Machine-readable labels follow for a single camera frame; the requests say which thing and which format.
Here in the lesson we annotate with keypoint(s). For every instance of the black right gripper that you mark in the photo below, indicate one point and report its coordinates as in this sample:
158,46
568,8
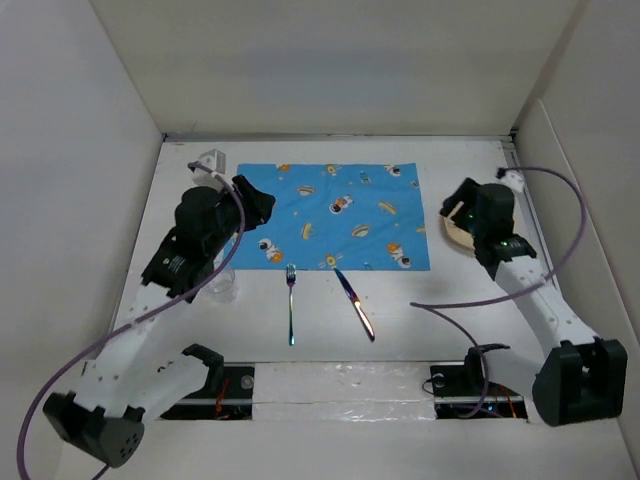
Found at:
466,193

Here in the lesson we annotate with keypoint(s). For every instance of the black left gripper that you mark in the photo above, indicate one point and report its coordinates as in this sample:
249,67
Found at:
257,205

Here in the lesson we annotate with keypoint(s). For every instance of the beige round plate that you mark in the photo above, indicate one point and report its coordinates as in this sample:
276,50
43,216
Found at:
455,236

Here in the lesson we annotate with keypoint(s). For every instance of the clear drinking glass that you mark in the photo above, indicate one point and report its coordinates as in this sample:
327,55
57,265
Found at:
222,288

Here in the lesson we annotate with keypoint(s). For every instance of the iridescent fork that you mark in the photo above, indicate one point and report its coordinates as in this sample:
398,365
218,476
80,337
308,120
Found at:
291,281

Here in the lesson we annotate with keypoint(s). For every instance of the blue space-print placemat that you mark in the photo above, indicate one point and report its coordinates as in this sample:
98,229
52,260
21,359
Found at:
359,217

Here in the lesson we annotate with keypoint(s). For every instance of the iridescent knife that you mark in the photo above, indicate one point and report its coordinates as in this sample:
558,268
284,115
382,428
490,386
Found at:
356,303

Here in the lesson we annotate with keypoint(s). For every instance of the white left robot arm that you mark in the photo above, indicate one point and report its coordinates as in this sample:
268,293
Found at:
132,381

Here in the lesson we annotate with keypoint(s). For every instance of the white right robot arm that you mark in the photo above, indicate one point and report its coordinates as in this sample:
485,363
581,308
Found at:
582,375

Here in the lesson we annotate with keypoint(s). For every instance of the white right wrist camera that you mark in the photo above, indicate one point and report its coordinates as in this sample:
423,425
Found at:
511,178

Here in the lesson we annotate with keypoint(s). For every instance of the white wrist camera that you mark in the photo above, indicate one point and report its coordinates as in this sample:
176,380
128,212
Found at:
511,178
207,167

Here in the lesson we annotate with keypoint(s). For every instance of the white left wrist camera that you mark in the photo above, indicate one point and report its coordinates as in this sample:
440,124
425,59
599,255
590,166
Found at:
207,167

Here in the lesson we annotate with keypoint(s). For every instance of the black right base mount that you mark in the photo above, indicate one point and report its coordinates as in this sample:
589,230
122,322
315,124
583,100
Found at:
455,396

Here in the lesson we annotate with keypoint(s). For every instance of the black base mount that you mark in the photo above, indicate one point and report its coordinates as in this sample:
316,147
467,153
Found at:
230,400
455,396

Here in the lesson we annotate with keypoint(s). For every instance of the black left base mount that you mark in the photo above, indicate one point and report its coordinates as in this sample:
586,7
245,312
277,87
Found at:
230,400

